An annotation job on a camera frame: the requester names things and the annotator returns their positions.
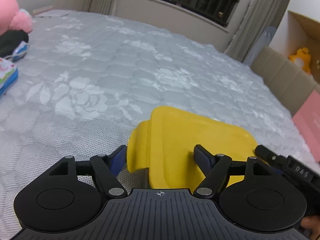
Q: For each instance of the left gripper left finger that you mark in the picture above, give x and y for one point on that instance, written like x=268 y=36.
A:
x=106 y=168

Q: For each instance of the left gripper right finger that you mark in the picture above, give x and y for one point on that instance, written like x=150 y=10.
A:
x=215 y=169

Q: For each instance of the yellow container lid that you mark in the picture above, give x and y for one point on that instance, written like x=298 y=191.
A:
x=164 y=146

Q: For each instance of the person's right hand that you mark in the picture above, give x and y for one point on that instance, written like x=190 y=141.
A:
x=312 y=223

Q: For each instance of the pink box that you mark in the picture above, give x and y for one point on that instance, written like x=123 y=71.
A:
x=307 y=120

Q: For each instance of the white quilted mattress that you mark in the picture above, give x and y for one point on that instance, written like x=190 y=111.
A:
x=88 y=80

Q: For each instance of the cardboard box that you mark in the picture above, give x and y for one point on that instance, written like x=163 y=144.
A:
x=296 y=31

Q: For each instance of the yellow plush toy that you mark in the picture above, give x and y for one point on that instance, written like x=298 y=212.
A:
x=302 y=58

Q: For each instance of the blue patterned pencil case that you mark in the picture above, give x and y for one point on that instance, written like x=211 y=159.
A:
x=8 y=75

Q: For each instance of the black cloth item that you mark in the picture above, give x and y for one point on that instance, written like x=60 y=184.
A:
x=10 y=40

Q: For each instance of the pink plush toy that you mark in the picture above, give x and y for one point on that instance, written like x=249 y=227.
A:
x=14 y=18

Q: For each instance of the beige curtain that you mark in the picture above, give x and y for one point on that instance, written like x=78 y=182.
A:
x=259 y=15

